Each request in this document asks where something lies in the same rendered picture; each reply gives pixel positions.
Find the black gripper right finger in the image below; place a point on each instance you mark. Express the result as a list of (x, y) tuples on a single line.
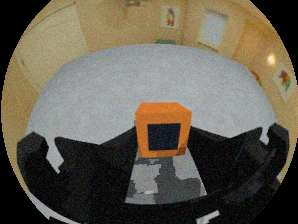
[(215, 155)]

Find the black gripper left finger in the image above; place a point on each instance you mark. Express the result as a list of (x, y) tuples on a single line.
[(113, 160)]

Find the orange block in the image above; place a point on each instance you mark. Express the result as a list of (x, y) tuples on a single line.
[(162, 129)]

